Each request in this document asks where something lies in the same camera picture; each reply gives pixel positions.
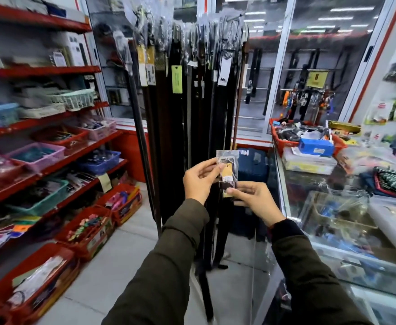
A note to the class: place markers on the person's left thumb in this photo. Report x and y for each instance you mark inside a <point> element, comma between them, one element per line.
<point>215,170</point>

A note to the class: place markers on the red basket of goods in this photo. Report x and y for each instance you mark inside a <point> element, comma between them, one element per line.
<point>286,140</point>

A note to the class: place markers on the gold flat box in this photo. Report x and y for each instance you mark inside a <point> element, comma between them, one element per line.
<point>345,126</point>

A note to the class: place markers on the purple plastic basket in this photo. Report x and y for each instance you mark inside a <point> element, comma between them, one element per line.
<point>37,157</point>

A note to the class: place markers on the glass wall display cabinet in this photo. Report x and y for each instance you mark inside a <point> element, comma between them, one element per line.
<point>306,47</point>

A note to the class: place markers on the pink plastic basket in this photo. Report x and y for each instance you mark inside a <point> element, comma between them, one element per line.
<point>98,130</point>

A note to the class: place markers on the blue small box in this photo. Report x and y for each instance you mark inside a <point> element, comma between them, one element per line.
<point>316,147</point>

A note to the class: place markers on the person's right forearm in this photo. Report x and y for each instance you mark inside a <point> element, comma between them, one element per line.
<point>306,277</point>

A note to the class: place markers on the person's right hand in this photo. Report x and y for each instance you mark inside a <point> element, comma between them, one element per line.
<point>259,201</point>

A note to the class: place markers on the red metal shelf rack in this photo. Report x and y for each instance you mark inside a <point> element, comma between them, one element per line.
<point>48,69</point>

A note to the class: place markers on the clear plastic storage box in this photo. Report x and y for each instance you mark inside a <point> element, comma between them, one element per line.
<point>306,164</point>

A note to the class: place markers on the black belt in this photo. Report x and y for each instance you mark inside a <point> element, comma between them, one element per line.
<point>228,172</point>

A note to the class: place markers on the white mesh plastic basket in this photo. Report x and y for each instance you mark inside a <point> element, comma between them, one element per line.
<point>76,99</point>

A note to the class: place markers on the green hang tag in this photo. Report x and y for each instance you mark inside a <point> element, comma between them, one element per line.
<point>177,79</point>

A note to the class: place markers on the clear lidded plastic container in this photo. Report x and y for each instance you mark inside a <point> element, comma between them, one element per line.
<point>394,219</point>

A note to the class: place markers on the white hang tag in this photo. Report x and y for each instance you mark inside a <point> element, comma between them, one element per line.
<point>224,72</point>

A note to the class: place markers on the yellow sign card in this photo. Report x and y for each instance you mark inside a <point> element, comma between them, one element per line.
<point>317,79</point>

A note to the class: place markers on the person's right thumb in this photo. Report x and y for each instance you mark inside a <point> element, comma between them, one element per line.
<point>237,192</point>

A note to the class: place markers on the red plastic basket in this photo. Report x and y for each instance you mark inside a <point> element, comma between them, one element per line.
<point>62,138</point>

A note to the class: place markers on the dark blue plastic basket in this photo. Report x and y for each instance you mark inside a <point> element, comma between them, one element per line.
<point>99,163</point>

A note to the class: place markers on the red floor bin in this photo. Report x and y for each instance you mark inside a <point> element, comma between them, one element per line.
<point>38,284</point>
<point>86,233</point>
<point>123,204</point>

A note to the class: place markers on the person's left forearm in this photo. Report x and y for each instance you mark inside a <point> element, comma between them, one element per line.
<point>165,267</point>

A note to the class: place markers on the glass display counter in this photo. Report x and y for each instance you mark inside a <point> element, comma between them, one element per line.
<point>340,233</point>

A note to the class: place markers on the teal plastic basket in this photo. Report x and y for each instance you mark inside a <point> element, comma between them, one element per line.
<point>40,199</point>

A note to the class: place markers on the flat white plastic basket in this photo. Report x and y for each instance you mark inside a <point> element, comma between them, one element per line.
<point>40,112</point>

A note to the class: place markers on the dark blue suitcase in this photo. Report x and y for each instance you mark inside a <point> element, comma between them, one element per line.
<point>253,164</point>

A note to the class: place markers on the row of hanging dark belts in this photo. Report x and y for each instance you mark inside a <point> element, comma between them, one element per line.
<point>184,115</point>

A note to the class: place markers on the person's left hand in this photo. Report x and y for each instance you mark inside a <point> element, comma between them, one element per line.
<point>198,181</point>

